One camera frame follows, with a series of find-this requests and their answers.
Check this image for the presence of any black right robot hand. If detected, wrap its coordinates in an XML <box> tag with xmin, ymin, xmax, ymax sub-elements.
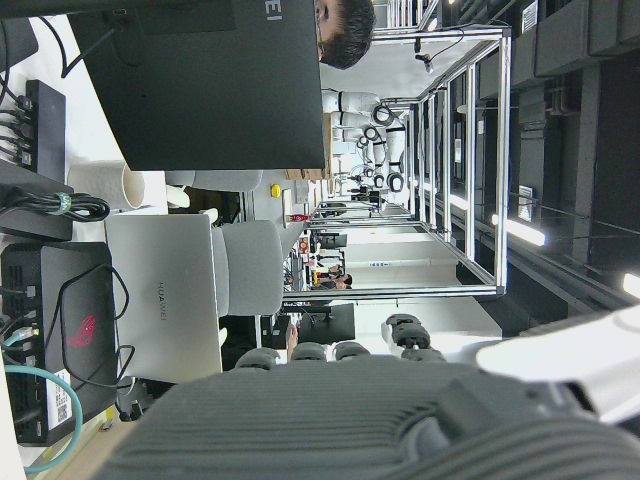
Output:
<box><xmin>99</xmin><ymin>304</ymin><xmax>640</xmax><ymax>480</ymax></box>

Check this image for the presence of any white paper cup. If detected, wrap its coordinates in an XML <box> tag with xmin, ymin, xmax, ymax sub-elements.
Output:
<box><xmin>67</xmin><ymin>160</ymin><xmax>147</xmax><ymax>211</ymax></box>

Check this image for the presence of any small black monitor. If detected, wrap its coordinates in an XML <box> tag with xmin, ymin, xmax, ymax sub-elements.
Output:
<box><xmin>298</xmin><ymin>302</ymin><xmax>357</xmax><ymax>344</ymax></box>

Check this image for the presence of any silver Huawei laptop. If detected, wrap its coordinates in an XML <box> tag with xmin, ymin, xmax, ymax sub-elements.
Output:
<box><xmin>104</xmin><ymin>213</ymin><xmax>224</xmax><ymax>385</ymax></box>

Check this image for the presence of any black mini PC red logo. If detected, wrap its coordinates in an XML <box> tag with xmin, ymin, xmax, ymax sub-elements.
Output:
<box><xmin>0</xmin><ymin>242</ymin><xmax>119</xmax><ymax>448</ymax></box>

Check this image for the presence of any white humanoid robot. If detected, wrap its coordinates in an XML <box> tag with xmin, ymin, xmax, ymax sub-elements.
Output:
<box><xmin>322</xmin><ymin>87</ymin><xmax>407</xmax><ymax>194</ymax></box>

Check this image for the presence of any black Huawei monitor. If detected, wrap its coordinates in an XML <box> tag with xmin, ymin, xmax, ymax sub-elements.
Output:
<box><xmin>67</xmin><ymin>0</ymin><xmax>327</xmax><ymax>172</ymax></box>

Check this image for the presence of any black docking hub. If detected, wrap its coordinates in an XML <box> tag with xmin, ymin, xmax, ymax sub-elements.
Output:
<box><xmin>24</xmin><ymin>79</ymin><xmax>67</xmax><ymax>185</ymax></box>

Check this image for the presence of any person with dark hair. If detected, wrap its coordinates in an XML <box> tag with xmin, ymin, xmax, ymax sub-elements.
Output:
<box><xmin>315</xmin><ymin>0</ymin><xmax>377</xmax><ymax>71</ymax></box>

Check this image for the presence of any teal network cable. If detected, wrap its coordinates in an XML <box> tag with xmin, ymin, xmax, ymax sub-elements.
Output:
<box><xmin>2</xmin><ymin>327</ymin><xmax>84</xmax><ymax>474</ymax></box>

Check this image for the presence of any black cable bundle green tie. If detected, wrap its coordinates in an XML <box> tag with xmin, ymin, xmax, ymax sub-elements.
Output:
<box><xmin>0</xmin><ymin>187</ymin><xmax>111</xmax><ymax>222</ymax></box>

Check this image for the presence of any aluminium cage frame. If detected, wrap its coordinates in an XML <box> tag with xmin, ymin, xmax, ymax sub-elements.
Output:
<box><xmin>282</xmin><ymin>24</ymin><xmax>514</xmax><ymax>302</ymax></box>

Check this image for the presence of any black webcam on frame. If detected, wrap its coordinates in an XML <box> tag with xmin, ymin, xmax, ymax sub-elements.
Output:
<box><xmin>414</xmin><ymin>38</ymin><xmax>437</xmax><ymax>74</ymax></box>

